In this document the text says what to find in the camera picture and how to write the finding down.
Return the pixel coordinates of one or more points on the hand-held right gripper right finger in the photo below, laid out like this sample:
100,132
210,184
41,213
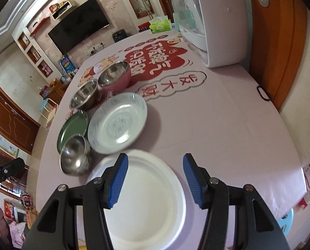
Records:
194,183

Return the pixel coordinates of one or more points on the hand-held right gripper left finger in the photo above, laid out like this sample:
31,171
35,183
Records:
117,181

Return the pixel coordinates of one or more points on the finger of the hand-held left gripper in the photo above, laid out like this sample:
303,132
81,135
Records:
7,169

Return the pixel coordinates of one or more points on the white paper plate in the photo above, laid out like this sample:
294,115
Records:
149,195

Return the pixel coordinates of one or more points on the small steel bowl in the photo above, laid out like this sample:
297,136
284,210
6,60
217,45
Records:
75,156

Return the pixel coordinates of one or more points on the patterned white ceramic plate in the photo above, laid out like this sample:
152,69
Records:
118,122

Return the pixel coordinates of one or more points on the green plate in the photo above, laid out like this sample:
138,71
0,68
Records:
73,126

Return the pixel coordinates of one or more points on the wide steel bowl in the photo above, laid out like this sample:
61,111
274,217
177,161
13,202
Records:
83,96

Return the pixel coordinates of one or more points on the pink bowl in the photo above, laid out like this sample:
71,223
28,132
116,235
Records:
115,76

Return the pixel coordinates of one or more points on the wooden panelled door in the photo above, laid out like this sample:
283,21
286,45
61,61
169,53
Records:
6,119

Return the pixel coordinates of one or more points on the blue seat metal stool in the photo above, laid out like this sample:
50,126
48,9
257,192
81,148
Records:
47,104

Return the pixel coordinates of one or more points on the wooden television cabinet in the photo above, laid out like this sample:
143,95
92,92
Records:
57,91

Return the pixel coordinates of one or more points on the light blue plastic stool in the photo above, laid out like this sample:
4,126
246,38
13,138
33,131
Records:
287,222

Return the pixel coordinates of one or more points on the colourful standing poster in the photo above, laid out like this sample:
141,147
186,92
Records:
66,63

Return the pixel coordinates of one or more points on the box of red jars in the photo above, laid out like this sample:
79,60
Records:
144,27

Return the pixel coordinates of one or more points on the flat screen television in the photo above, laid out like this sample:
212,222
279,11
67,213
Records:
78,26

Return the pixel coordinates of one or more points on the green tissue pack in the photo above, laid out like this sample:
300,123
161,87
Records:
160,25

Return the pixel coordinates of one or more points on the white bottle sterilizer cabinet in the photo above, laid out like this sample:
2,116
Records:
222,23

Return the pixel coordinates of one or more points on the white wall shelf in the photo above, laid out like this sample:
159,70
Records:
63,11

